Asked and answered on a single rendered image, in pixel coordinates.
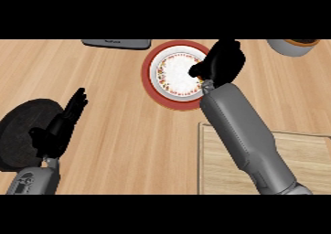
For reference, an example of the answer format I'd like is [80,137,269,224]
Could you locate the red round placemat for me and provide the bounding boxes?
[141,39,215,112]

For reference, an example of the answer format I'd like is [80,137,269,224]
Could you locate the pale wooden tray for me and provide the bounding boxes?
[197,122,331,196]

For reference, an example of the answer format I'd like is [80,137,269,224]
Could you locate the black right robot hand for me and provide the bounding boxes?
[188,38,247,85]

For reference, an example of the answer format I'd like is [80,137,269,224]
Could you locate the white patterned plate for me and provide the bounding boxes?
[150,45,212,102]

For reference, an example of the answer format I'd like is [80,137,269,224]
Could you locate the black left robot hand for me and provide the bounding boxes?
[29,87,89,160]

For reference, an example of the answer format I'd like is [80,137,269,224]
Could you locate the grey pot with orange rim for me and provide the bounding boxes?
[266,38,324,58]

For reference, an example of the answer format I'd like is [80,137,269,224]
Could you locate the dark round board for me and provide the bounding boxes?
[0,98,66,172]

